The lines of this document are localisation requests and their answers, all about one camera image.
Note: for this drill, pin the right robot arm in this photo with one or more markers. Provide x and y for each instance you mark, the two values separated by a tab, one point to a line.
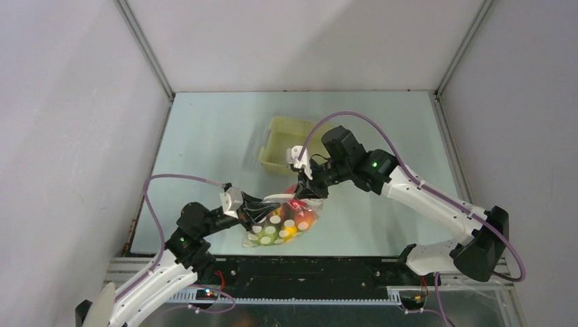
479	235

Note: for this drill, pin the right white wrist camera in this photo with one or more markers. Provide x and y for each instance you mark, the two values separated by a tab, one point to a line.
297	159

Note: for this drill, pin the orange peach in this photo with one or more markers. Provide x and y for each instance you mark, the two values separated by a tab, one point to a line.
305	219

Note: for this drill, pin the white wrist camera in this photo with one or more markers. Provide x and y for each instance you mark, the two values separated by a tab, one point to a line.
297	159
231	199

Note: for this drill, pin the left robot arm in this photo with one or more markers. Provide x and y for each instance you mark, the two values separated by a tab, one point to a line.
182	259

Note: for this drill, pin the clear zip top bag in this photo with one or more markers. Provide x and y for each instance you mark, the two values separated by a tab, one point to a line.
266	233

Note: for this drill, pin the red bell pepper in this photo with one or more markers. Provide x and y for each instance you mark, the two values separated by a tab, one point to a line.
295	204

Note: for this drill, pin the small circuit board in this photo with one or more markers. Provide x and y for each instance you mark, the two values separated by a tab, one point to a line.
206	294

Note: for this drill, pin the cream perforated plastic basket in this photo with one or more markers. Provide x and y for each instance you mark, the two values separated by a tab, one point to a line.
283	134

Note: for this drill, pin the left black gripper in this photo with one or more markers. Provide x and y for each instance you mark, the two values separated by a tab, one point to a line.
253	208

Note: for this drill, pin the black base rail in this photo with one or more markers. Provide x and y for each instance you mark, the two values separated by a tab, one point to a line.
311	278

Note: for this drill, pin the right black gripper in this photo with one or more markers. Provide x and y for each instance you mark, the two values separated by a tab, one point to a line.
309	184

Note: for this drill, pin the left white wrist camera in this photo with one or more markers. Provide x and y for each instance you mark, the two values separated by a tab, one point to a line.
231	199

